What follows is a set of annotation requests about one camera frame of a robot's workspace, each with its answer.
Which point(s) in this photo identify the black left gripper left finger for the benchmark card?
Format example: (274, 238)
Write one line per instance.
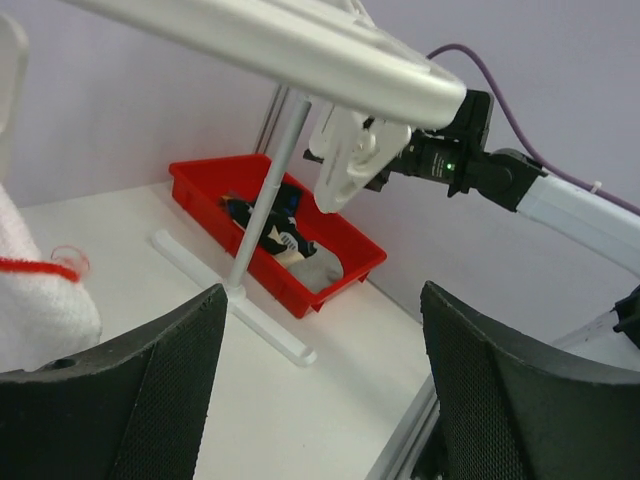
(133, 407)

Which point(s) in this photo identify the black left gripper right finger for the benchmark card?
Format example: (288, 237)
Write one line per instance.
(513, 407)

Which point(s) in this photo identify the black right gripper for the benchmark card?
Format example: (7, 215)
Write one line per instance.
(428, 157)

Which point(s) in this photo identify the white plastic clip hanger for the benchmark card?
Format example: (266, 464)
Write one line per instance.
(116, 90)

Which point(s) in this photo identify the black and blue patterned sock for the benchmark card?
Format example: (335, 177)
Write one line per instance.
(280, 236)

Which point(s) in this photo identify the grey sock with black stripes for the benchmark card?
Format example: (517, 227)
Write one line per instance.
(319, 271)

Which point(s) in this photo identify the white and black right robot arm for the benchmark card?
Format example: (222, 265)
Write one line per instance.
(352, 147)

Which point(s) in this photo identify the white sock red trim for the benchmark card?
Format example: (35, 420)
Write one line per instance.
(46, 312)

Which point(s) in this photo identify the silver and white clothes rack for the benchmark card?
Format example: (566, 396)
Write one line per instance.
(270, 330)

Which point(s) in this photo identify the red plastic bin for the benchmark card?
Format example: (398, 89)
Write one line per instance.
(198, 186)

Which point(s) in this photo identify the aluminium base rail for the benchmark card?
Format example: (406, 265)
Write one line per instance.
(400, 455)

